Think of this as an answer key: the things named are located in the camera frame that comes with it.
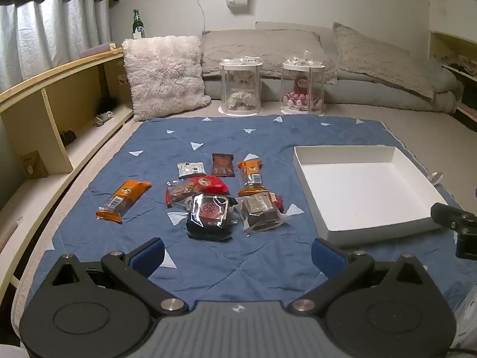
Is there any white fluffy pillow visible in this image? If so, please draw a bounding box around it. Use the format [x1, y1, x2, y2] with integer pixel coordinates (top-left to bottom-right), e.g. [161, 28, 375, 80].
[122, 35, 212, 122]

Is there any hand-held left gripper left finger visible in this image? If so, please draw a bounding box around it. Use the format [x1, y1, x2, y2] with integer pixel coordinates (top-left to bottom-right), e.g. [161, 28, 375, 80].
[35, 237, 189, 316]

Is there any blue mat with white triangles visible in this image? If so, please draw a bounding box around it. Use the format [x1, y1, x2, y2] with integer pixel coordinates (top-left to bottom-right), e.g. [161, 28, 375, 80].
[26, 115, 477, 308]

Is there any clear case with white doll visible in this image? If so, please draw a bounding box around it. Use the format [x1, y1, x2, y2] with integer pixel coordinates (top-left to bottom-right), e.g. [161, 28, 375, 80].
[218, 57, 265, 116]

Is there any white cardboard box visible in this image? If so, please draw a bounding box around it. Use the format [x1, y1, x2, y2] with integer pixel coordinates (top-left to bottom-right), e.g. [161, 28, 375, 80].
[293, 145, 448, 247]

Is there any grey window curtain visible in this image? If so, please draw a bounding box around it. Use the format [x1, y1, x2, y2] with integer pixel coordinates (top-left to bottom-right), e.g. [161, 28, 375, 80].
[0, 0, 112, 90]

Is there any clear case with pink doll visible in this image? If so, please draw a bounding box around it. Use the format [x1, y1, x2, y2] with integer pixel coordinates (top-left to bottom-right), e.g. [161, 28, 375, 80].
[279, 53, 326, 115]

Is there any grey wide pillow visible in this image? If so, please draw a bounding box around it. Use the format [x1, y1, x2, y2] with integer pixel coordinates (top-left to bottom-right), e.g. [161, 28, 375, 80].
[200, 29, 339, 83]

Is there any red and clear snack packet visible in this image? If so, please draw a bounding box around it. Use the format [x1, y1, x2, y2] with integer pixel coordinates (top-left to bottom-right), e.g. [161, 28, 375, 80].
[165, 175, 230, 209]

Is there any grey angled pillow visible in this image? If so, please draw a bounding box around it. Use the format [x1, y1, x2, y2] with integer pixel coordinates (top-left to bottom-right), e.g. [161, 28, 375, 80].
[332, 21, 436, 101]

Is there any clear packet of brown bars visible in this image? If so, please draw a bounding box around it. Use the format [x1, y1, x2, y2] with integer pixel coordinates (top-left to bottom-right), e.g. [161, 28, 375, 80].
[240, 191, 295, 236]

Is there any wooden bedside shelf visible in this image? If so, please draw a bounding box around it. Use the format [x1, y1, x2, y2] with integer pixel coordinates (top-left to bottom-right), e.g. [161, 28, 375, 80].
[0, 43, 135, 282]

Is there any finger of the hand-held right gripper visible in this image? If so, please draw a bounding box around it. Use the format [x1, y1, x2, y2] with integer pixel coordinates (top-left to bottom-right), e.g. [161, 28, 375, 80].
[430, 202, 477, 260]

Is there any long orange snack packet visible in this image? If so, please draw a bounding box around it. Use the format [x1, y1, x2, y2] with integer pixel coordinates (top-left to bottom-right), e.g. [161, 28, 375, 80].
[96, 180, 152, 224]

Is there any small brown card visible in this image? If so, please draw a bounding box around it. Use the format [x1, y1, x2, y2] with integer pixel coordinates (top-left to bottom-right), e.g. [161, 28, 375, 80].
[18, 151, 48, 179]

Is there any white hanging cable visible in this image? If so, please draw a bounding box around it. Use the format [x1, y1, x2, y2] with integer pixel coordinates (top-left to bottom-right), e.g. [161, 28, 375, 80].
[190, 0, 208, 32]

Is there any orange snack packet brown end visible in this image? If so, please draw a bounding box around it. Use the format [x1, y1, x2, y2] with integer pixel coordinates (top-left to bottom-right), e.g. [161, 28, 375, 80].
[237, 160, 268, 197]

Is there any wooden side shelf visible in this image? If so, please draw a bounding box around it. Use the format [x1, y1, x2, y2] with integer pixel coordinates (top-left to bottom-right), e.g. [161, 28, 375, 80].
[428, 30, 477, 132]

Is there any silver white snack packet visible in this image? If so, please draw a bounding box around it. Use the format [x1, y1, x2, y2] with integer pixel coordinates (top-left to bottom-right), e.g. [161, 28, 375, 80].
[177, 161, 207, 180]

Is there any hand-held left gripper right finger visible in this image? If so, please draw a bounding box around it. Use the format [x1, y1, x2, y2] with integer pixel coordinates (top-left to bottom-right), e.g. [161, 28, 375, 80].
[287, 237, 441, 316]

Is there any black snack packet red label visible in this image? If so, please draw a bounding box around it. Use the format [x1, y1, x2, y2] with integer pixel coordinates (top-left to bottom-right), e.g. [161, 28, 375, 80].
[185, 193, 239, 242]

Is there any green glass bottle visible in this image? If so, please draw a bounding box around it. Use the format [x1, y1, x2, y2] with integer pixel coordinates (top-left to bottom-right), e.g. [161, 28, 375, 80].
[132, 9, 145, 40]

